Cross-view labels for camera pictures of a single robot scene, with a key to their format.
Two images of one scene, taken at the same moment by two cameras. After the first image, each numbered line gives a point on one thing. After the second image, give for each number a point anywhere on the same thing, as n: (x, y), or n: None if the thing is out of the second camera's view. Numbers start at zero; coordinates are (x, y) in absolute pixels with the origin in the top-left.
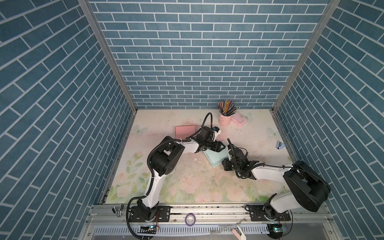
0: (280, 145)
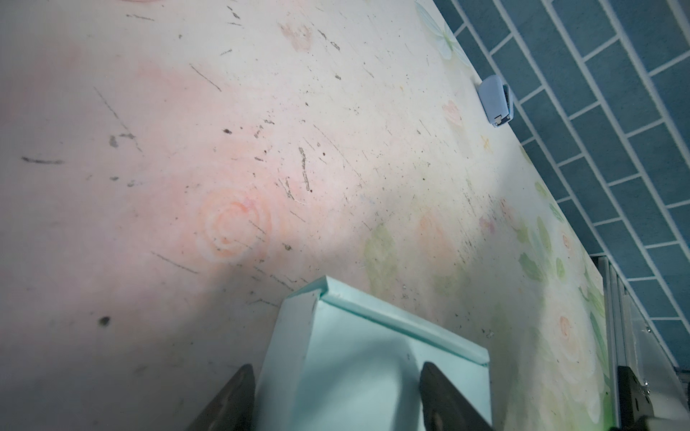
0: (497, 100)
